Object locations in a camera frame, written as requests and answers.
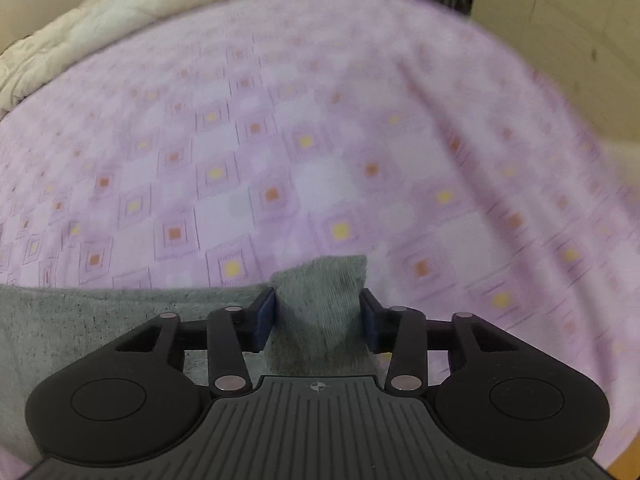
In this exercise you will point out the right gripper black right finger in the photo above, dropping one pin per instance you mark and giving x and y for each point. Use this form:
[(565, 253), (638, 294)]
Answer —
[(408, 336)]

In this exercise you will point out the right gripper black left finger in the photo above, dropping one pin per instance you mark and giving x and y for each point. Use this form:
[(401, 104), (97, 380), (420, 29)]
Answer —
[(226, 335)]

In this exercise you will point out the grey-green knit pants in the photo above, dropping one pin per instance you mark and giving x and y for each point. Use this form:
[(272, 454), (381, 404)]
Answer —
[(44, 329)]

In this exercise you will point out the purple checked bed sheet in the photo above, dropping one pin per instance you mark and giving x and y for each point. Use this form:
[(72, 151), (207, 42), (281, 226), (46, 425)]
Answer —
[(249, 136)]

